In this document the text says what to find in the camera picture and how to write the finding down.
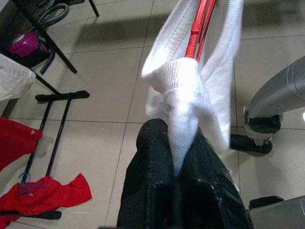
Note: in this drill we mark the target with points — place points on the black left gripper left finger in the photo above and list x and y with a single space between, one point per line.
147 181

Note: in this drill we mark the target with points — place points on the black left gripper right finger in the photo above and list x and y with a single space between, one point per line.
209 190

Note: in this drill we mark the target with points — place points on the white printed T-shirt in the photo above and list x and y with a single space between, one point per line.
186 95

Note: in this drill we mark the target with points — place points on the red plastic hanger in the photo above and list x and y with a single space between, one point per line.
196 28

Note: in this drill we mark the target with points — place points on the silver robot left leg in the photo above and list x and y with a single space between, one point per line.
281 214

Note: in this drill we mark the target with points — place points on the chrome and black clothes rack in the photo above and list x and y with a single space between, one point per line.
59 136

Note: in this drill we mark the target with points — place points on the plain red garment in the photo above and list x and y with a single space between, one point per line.
47 199

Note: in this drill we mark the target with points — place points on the red printed T-shirt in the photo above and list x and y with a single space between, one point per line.
16 140

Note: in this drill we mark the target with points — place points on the black folding table legs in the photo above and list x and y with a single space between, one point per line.
60 54

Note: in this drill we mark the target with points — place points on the white crumpled garment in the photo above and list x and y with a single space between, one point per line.
14 76

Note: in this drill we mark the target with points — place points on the magenta round container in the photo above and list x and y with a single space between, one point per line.
23 44

